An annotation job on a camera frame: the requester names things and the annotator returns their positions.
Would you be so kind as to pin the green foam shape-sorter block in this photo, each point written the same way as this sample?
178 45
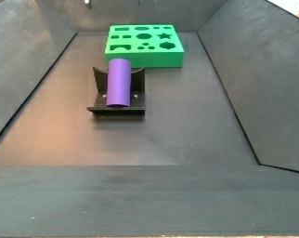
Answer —
148 45

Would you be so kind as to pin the purple cylinder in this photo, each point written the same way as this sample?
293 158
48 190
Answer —
119 83

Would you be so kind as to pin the black curved cradle stand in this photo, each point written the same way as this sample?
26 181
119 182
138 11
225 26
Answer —
138 95

